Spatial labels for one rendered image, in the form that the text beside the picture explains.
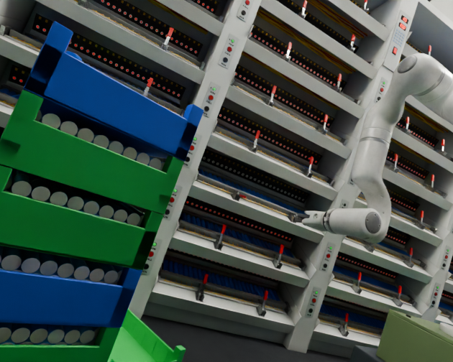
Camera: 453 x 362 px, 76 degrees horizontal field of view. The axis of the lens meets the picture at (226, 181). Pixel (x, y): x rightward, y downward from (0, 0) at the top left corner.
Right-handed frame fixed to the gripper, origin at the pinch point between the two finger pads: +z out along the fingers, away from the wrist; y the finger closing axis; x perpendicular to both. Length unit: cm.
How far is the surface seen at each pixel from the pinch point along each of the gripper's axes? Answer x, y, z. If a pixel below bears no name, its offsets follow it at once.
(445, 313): -17, 113, 14
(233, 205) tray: -3.5, -26.9, 6.5
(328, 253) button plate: -8.1, 20.6, 6.1
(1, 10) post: 26, -115, 4
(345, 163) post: 30.6, 16.0, 3.0
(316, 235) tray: -3.1, 12.3, 6.3
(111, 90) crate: -6, -72, -57
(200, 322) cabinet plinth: -48, -22, 15
